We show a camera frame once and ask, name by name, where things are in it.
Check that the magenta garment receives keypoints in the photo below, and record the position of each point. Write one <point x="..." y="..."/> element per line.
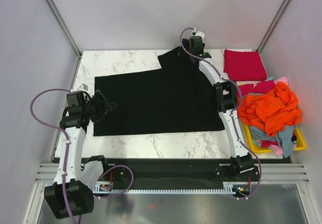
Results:
<point x="260" y="88"/>

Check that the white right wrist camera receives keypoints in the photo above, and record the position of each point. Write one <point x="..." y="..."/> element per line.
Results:
<point x="198" y="33"/>

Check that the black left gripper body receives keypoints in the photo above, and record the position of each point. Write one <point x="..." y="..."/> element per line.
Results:
<point x="90" y="107"/>

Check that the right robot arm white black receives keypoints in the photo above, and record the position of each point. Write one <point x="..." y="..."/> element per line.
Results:
<point x="224" y="101"/>

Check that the folded red t shirt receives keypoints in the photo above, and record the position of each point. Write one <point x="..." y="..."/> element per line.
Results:
<point x="244" y="66"/>

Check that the pink garment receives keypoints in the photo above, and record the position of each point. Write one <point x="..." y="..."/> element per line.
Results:
<point x="282" y="79"/>

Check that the yellow plastic bin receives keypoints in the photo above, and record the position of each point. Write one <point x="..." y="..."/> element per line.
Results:
<point x="297" y="139"/>

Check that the aluminium front rail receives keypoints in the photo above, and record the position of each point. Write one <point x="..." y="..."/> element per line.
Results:
<point x="271" y="173"/>

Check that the right aluminium frame post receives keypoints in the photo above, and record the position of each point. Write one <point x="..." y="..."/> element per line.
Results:
<point x="273" y="25"/>

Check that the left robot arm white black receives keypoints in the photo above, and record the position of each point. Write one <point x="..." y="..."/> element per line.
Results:
<point x="71" y="193"/>

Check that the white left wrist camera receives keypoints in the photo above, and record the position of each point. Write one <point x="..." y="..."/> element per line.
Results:
<point x="82" y="87"/>

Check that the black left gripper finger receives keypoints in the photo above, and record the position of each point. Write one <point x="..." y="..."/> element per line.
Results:
<point x="99" y="98"/>
<point x="109" y="106"/>

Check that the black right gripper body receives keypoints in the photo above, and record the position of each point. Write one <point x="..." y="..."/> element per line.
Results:
<point x="185" y="43"/>

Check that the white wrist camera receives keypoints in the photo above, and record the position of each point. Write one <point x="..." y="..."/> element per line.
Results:
<point x="198" y="33"/>
<point x="82" y="87"/>

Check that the grey blue garment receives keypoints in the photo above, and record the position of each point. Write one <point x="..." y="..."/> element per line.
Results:
<point x="281" y="143"/>

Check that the aluminium frame post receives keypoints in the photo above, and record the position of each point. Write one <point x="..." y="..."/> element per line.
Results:
<point x="63" y="26"/>
<point x="273" y="25"/>

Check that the black t shirt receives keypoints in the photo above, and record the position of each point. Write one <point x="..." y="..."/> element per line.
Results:
<point x="174" y="98"/>

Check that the left aluminium frame post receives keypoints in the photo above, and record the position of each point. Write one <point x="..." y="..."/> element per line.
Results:
<point x="63" y="26"/>

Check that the white slotted cable duct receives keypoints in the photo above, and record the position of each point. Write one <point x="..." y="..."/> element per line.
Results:
<point x="103" y="189"/>

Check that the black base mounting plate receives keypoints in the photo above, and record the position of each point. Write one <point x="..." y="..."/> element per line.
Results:
<point x="173" y="173"/>

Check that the orange t shirt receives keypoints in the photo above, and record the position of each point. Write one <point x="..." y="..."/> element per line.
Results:
<point x="271" y="112"/>

